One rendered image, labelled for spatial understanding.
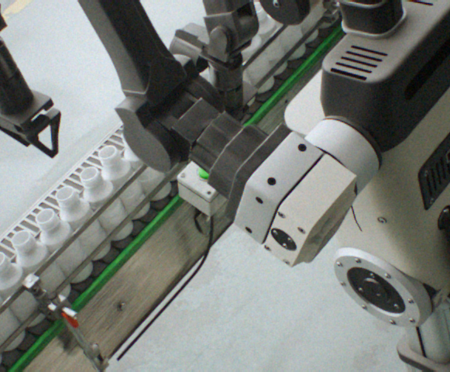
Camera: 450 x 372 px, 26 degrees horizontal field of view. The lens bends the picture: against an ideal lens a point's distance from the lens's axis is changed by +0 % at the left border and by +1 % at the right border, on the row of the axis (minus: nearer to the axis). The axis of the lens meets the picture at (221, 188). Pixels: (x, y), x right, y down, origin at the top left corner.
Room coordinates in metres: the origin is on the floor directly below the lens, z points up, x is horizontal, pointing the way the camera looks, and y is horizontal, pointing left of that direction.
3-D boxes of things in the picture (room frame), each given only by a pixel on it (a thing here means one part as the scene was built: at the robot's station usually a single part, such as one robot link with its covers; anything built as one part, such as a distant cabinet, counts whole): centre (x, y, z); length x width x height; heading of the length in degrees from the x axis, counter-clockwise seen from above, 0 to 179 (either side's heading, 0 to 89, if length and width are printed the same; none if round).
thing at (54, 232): (1.34, 0.31, 1.08); 0.06 x 0.06 x 0.17
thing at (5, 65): (1.23, 0.24, 1.57); 0.07 x 0.06 x 0.07; 34
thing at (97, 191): (1.41, 0.22, 1.08); 0.06 x 0.06 x 0.17
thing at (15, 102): (1.22, 0.23, 1.51); 0.10 x 0.07 x 0.07; 34
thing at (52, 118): (1.21, 0.22, 1.44); 0.07 x 0.07 x 0.09; 34
